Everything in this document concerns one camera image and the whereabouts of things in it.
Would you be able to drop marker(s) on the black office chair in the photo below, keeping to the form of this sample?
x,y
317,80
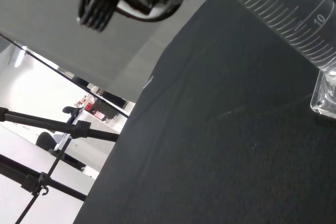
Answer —
x,y
69,110
44,140

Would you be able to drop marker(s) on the black cloth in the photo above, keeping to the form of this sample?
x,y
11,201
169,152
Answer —
x,y
210,129

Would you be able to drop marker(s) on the black tripod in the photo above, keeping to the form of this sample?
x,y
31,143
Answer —
x,y
81,130

